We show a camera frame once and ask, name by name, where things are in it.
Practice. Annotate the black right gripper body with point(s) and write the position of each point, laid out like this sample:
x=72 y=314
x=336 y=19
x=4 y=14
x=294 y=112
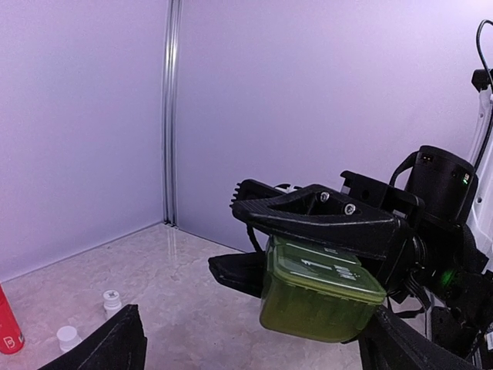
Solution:
x=446 y=261

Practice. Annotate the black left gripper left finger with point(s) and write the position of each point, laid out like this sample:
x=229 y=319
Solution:
x=120 y=343

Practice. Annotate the red cylindrical can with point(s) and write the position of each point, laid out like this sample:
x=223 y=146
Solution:
x=12 y=339

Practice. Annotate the left aluminium frame post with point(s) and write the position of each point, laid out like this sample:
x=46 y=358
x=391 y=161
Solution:
x=169 y=111

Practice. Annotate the small white pill bottle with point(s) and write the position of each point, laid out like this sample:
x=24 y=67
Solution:
x=68 y=338

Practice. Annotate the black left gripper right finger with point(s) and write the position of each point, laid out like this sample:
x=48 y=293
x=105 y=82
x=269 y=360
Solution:
x=389 y=343

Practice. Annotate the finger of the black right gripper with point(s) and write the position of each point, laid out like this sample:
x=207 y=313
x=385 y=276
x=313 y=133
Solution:
x=240 y=272
x=320 y=215

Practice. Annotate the green pill organizer box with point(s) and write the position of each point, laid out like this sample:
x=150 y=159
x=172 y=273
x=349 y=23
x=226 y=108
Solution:
x=316 y=294

